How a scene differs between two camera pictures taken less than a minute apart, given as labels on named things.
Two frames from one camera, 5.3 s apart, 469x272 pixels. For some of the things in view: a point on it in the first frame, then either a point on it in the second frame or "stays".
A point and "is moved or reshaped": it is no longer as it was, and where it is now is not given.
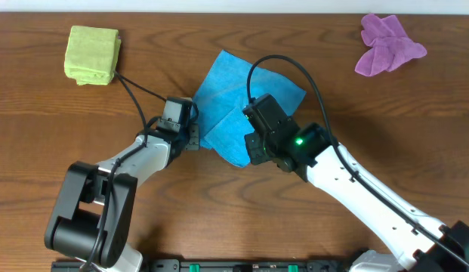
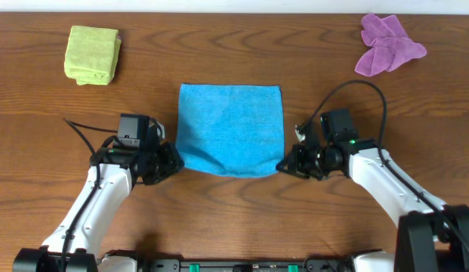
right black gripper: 253,147 -> 298,162
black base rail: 192,265 stays
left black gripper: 193,137 -> 169,161
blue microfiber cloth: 220,97 is moved or reshaped
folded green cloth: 91,54 stays
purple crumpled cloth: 391,46 stays
